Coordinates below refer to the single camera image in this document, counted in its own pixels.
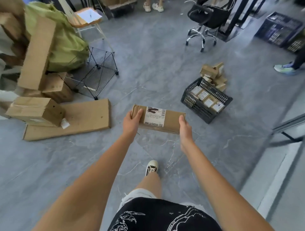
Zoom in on white frayed shorts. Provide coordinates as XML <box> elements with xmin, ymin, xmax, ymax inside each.
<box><xmin>118</xmin><ymin>188</ymin><xmax>158</xmax><ymax>211</ymax></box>

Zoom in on cardboard box with white tag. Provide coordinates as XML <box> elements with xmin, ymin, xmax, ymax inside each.
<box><xmin>6</xmin><ymin>96</ymin><xmax>70</xmax><ymax>129</ymax></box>

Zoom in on pile of small cardboard boxes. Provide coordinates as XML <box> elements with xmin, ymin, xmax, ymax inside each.
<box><xmin>200</xmin><ymin>62</ymin><xmax>228</xmax><ymax>92</ymax></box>

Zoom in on tall cardboard box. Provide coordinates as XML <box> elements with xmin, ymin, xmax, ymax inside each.
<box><xmin>17</xmin><ymin>16</ymin><xmax>57</xmax><ymax>91</ymax></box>

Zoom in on person's left hand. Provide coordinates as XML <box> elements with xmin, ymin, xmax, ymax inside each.
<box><xmin>123</xmin><ymin>110</ymin><xmax>143</xmax><ymax>141</ymax></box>

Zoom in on flat cardboard sheet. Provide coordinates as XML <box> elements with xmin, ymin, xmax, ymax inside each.
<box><xmin>23</xmin><ymin>99</ymin><xmax>111</xmax><ymax>141</ymax></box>

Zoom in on black office chair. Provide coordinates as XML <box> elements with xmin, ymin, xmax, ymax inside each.
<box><xmin>185</xmin><ymin>0</ymin><xmax>231</xmax><ymax>52</ymax></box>

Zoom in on square cardboard box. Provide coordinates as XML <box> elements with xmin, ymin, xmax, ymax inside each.
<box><xmin>41</xmin><ymin>72</ymin><xmax>74</xmax><ymax>104</ymax></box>

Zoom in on wooden folding chair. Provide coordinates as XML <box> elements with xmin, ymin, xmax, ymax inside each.
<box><xmin>58</xmin><ymin>0</ymin><xmax>115</xmax><ymax>53</ymax></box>

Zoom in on black wire rack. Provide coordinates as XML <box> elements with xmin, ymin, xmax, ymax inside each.
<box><xmin>71</xmin><ymin>46</ymin><xmax>119</xmax><ymax>100</ymax></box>

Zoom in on person's left forearm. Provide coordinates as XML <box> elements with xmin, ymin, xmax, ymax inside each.
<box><xmin>33</xmin><ymin>134</ymin><xmax>141</xmax><ymax>231</ymax></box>

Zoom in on black table frame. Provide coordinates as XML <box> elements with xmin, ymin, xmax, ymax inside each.
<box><xmin>219</xmin><ymin>0</ymin><xmax>267</xmax><ymax>43</ymax></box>

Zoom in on black plastic crate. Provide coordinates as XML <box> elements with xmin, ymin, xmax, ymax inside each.
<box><xmin>181</xmin><ymin>77</ymin><xmax>233</xmax><ymax>124</ymax></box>

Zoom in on heap of crumpled cardboard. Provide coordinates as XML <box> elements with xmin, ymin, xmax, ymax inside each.
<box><xmin>0</xmin><ymin>0</ymin><xmax>31</xmax><ymax>69</ymax></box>

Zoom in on person's right hand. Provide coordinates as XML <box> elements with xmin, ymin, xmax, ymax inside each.
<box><xmin>179</xmin><ymin>115</ymin><xmax>193</xmax><ymax>153</ymax></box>

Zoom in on white paper sheet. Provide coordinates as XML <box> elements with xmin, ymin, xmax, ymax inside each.
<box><xmin>76</xmin><ymin>8</ymin><xmax>103</xmax><ymax>24</ymax></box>

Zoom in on black printed shirt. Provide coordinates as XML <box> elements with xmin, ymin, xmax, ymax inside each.
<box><xmin>107</xmin><ymin>197</ymin><xmax>222</xmax><ymax>231</ymax></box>

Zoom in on person's right forearm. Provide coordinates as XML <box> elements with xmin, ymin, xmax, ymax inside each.
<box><xmin>181</xmin><ymin>144</ymin><xmax>275</xmax><ymax>231</ymax></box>

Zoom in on metal door frame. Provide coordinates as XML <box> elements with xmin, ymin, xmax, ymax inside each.
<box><xmin>271</xmin><ymin>114</ymin><xmax>305</xmax><ymax>144</ymax></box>

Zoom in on green fabric bag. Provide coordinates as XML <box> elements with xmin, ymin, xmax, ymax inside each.
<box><xmin>23</xmin><ymin>2</ymin><xmax>90</xmax><ymax>72</ymax></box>

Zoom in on person's white sneaker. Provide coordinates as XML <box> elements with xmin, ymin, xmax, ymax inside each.
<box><xmin>145</xmin><ymin>160</ymin><xmax>159</xmax><ymax>177</ymax></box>

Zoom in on person's leg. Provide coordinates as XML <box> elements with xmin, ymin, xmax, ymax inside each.
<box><xmin>133</xmin><ymin>172</ymin><xmax>163</xmax><ymax>198</ymax></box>
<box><xmin>292</xmin><ymin>47</ymin><xmax>305</xmax><ymax>70</ymax></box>

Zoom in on long labelled cardboard parcel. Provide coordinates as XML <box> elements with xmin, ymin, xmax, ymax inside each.
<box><xmin>131</xmin><ymin>104</ymin><xmax>186</xmax><ymax>135</ymax></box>

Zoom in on dark blue plastic crate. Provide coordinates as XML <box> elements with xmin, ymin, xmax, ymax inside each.
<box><xmin>254</xmin><ymin>12</ymin><xmax>304</xmax><ymax>48</ymax></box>

